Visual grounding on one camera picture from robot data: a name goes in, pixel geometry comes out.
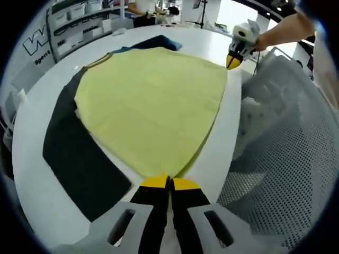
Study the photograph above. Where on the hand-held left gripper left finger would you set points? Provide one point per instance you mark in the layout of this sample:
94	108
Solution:
148	211

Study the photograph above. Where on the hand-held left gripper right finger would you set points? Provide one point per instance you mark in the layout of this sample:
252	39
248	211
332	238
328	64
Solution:
190	211

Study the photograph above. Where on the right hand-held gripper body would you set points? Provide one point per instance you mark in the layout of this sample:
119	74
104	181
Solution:
247	39

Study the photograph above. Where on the yellow garment with dark sleeves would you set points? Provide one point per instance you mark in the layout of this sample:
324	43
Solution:
148	105

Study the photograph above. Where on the black tripod stand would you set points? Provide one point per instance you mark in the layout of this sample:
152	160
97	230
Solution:
203	16

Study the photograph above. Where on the grey mesh chair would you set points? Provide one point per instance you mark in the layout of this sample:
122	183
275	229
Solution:
280	164

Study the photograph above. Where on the small white cloth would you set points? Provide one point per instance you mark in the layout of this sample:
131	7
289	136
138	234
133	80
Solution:
119	32

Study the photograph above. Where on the clear plastic container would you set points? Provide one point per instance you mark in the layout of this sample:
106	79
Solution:
121	23

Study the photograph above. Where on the white flat storage box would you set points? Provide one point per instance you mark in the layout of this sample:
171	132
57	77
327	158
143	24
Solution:
96	31
107	25

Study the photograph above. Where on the white lidded storage bin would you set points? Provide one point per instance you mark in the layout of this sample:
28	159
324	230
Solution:
78	10
61	18
94	6

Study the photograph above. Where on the grey metal storage shelf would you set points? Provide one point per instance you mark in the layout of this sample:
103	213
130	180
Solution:
79	23

